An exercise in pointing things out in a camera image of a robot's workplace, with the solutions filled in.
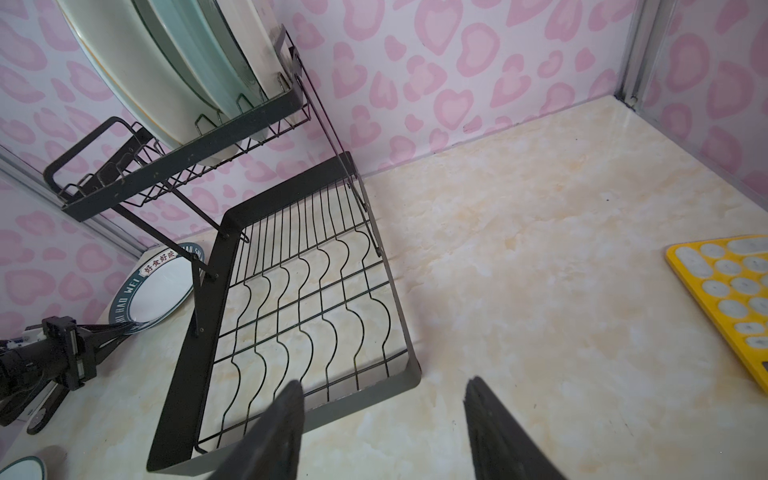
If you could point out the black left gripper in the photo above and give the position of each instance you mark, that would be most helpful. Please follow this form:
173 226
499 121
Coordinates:
66 355

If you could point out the black stapler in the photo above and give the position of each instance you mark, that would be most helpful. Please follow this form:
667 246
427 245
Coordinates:
35 407

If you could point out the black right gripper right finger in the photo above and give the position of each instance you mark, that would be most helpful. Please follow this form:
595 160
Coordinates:
500 447

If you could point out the cat pumpkin star plate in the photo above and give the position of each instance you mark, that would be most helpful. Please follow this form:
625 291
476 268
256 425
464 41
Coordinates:
186 43

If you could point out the yellow calculator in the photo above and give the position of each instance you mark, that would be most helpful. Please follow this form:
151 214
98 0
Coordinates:
727 277

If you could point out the orange sunburst plate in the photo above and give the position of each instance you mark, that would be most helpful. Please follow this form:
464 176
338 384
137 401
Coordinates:
121 49

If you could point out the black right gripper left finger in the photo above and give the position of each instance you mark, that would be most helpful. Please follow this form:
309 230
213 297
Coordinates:
271 449

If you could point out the black two-tier dish rack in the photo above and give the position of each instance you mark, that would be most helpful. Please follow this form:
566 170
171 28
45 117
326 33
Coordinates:
297 287

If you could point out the light blue flower plate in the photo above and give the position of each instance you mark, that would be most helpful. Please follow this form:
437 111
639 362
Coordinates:
221 32

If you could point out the green-rim lettered white plate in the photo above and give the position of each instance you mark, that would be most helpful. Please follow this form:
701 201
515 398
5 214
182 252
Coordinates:
157 288

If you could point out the white floral speckled plate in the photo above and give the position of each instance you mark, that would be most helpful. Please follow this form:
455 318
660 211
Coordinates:
255 29

